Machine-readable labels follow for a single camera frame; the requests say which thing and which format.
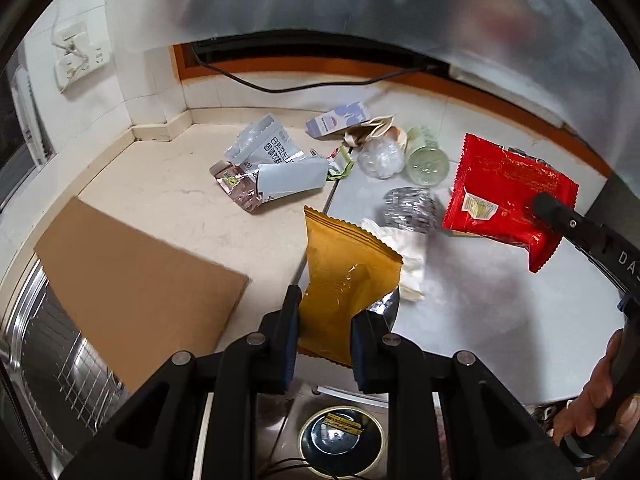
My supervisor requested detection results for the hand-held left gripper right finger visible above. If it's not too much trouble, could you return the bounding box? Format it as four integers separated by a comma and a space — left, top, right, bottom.
350, 310, 581, 480

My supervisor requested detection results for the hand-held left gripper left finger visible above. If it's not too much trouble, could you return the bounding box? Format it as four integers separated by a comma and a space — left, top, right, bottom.
60, 285, 303, 480

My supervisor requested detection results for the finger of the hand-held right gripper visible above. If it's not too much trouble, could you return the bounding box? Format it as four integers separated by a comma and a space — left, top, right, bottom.
530, 192, 608, 257

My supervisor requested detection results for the red snack packet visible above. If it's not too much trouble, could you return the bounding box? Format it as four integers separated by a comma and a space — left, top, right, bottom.
442, 133, 580, 274

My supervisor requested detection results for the yellow snack packet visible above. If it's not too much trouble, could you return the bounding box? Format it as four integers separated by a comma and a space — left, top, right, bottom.
299, 205, 404, 368

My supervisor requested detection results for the clear plastic bag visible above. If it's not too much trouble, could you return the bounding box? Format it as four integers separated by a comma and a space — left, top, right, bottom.
357, 137, 406, 181

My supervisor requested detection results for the person's right hand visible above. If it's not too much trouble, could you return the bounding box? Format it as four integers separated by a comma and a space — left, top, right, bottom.
552, 332, 630, 442

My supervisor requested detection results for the crumpled white tissue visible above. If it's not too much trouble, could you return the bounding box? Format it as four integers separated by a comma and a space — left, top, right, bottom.
360, 217, 428, 303

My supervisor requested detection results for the pale green plastic cup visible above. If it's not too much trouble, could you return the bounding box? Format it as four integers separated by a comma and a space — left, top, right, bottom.
405, 126, 450, 186

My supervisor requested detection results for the crumpled silver foil wrapper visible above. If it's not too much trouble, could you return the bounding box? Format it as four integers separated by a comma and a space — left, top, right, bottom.
382, 186, 438, 233

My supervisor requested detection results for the pink foil wrapper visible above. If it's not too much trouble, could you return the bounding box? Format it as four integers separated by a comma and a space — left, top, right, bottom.
209, 160, 276, 215

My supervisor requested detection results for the white and blue flat packet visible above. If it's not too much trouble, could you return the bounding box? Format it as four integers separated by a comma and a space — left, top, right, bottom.
252, 156, 328, 198

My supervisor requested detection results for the small green wrapper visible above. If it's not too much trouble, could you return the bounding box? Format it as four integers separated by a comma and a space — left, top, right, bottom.
325, 145, 355, 181

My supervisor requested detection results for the paper cup with brown sleeve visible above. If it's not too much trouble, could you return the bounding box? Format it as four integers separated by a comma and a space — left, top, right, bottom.
344, 115, 396, 147

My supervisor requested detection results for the white printed pouch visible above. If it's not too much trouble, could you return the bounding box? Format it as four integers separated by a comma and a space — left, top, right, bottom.
223, 114, 306, 171

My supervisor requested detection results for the white and blue carton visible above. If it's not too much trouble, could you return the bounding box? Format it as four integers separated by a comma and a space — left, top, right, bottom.
306, 101, 371, 139

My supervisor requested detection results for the steel sink with rack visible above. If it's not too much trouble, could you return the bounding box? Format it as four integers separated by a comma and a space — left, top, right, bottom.
0, 255, 151, 480

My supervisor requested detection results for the black power cable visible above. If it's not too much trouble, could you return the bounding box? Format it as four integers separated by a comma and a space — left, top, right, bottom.
190, 42, 441, 94

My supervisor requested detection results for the white wall socket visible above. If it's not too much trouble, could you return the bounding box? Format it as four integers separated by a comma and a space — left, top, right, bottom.
54, 21, 110, 93

